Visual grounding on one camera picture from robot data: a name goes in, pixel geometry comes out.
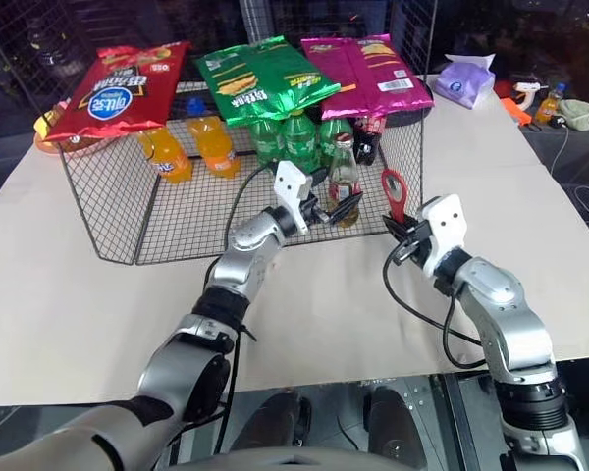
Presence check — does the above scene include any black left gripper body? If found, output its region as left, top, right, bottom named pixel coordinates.
left=298, top=192, right=333, bottom=226

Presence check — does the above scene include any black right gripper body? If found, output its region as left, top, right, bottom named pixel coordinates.
left=393, top=219, right=433, bottom=267

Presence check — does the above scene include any clear glass bottle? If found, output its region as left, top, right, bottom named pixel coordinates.
left=328, top=132, right=363, bottom=229

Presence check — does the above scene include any red bottle opener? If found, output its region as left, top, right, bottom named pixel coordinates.
left=380, top=167, right=408, bottom=225

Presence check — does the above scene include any green soda plastic bottle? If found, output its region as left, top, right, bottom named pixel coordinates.
left=317, top=116, right=355, bottom=169
left=281, top=109, right=321, bottom=171
left=248, top=117, right=284, bottom=169

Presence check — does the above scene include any dark cola plastic bottle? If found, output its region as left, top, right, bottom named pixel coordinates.
left=352, top=114, right=389, bottom=168

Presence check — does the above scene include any orange soda plastic bottle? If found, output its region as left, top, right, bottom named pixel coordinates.
left=135, top=129, right=194, bottom=185
left=186, top=115, right=243, bottom=180

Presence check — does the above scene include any small orange drink bottle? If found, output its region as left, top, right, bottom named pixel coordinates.
left=535, top=82, right=568, bottom=125

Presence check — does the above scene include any green chips bag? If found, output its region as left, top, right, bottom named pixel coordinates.
left=192, top=37, right=343, bottom=130

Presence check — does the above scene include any magenta chips bag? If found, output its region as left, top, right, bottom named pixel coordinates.
left=299, top=33, right=435, bottom=122

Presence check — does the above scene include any purple tissue pack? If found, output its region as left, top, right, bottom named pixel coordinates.
left=433, top=52, right=498, bottom=110

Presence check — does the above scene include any orange flat plastic piece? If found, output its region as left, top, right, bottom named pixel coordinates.
left=499, top=97, right=534, bottom=127

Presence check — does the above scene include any dark rounded shape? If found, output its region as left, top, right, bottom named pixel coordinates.
left=366, top=386, right=424, bottom=458

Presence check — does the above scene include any white and orange hand tool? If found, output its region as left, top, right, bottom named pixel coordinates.
left=511, top=79, right=542, bottom=112

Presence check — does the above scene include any green crumpled cloth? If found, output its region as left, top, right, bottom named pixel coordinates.
left=558, top=98, right=589, bottom=131

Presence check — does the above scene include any red chips bag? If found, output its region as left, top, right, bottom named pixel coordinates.
left=40, top=40, right=192, bottom=149

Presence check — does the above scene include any grey robot torso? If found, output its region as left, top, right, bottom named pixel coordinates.
left=165, top=449, right=409, bottom=471

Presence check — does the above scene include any beige paper table cover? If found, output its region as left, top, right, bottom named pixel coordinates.
left=0, top=73, right=589, bottom=408

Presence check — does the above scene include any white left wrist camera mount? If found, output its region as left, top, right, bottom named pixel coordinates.
left=273, top=160, right=315, bottom=233

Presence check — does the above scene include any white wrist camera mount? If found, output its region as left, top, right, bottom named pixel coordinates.
left=414, top=193, right=469, bottom=277
left=273, top=160, right=315, bottom=233

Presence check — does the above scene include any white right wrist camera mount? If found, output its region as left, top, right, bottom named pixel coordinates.
left=414, top=193, right=469, bottom=277

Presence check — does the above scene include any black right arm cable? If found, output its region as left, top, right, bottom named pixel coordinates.
left=382, top=238, right=488, bottom=370

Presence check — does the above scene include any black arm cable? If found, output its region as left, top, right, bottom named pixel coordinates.
left=203, top=163, right=282, bottom=455
left=382, top=238, right=488, bottom=370

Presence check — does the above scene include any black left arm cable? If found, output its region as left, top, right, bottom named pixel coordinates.
left=203, top=163, right=282, bottom=455

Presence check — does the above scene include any black wire mesh basket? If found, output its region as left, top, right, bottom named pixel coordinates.
left=57, top=79, right=426, bottom=267

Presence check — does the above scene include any black wire grid panel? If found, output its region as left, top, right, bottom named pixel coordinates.
left=390, top=0, right=436, bottom=76

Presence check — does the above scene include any thin white cable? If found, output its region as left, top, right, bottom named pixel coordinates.
left=548, top=116, right=589, bottom=233

